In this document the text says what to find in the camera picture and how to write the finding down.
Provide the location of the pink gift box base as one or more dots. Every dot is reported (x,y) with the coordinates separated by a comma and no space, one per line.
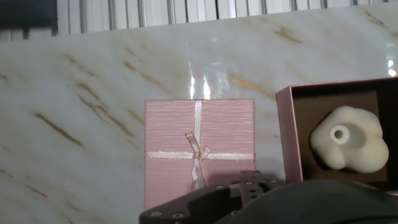
(289,140)

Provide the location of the pink ribboned gift box lid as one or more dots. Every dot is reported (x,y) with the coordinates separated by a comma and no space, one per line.
(224,130)

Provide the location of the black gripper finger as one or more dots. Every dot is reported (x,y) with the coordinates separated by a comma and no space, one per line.
(202,205)

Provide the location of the cream flower-shaped ornament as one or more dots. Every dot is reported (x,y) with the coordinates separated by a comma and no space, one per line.
(357,149)

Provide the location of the marble pattern mat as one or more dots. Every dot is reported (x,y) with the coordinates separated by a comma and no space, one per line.
(77,109)

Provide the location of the dark blue gift box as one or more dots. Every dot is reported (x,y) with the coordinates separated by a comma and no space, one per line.
(28,14)

